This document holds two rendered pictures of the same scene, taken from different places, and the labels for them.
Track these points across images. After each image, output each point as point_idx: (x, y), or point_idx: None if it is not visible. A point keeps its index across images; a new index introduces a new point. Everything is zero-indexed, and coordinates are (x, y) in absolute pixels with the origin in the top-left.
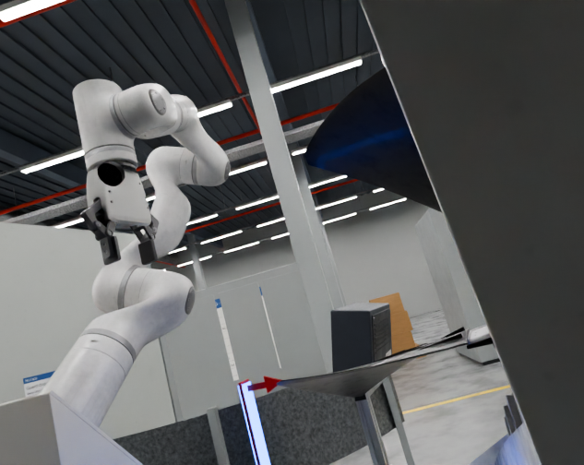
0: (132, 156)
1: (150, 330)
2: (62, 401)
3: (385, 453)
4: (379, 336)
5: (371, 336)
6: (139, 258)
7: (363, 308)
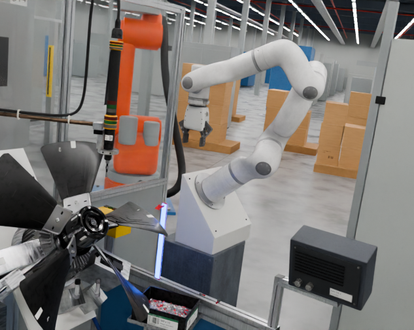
0: (193, 101)
1: (246, 173)
2: (184, 179)
3: (273, 320)
4: (308, 265)
5: (290, 255)
6: (272, 134)
7: (307, 239)
